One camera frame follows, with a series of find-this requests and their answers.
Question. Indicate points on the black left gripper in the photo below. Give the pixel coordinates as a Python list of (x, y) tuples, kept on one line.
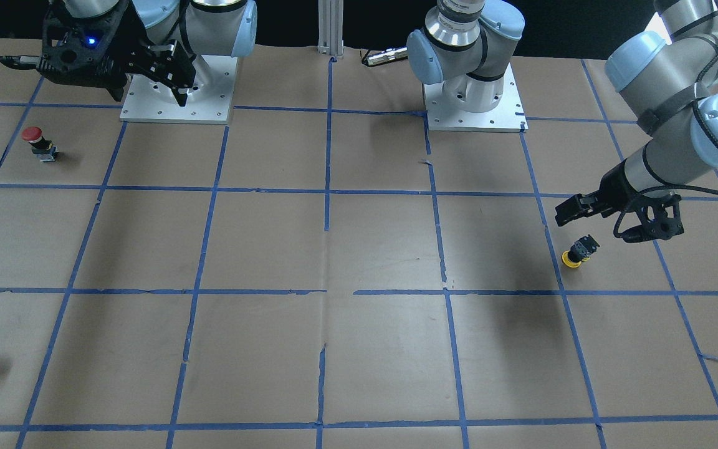
[(616, 188)]

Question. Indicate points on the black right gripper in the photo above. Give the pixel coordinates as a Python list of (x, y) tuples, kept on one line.
[(126, 38)]

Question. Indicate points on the yellow push button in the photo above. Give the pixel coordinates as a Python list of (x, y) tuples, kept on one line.
[(580, 251)]

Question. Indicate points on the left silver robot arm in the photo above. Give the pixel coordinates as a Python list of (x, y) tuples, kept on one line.
[(466, 46)]

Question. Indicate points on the red push button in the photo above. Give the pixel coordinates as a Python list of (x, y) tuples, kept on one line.
[(42, 148)]

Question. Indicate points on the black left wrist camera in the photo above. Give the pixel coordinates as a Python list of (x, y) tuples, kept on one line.
[(659, 218)]

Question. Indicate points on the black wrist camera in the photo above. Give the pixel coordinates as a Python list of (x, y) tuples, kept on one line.
[(659, 218), (77, 42)]

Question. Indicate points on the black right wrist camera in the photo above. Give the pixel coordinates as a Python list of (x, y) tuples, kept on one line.
[(77, 42)]

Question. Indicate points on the aluminium frame post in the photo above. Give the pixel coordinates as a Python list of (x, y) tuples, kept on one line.
[(330, 28)]

